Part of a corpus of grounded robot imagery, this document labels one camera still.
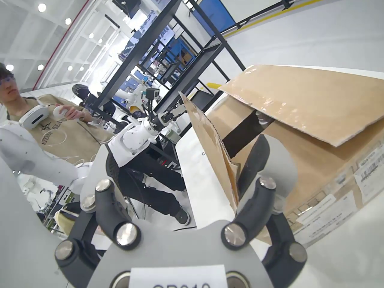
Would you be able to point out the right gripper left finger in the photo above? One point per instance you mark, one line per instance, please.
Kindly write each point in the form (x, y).
(108, 211)

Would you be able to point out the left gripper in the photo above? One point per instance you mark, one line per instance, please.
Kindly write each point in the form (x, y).
(158, 120)

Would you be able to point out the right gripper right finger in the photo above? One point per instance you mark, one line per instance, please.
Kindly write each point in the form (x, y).
(258, 202)

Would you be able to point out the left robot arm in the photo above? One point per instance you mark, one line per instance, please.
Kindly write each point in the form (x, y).
(27, 151)

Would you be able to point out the person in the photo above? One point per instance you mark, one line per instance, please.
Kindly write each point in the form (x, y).
(63, 133)

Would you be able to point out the robot body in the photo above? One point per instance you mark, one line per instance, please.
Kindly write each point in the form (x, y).
(21, 235)

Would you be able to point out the black metal rack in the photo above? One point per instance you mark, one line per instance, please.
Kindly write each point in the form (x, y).
(168, 11)

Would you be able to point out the large brown cardboard carton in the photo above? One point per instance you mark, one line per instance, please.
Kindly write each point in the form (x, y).
(315, 103)

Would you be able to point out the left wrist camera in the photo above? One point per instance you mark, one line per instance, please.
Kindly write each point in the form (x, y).
(151, 93)

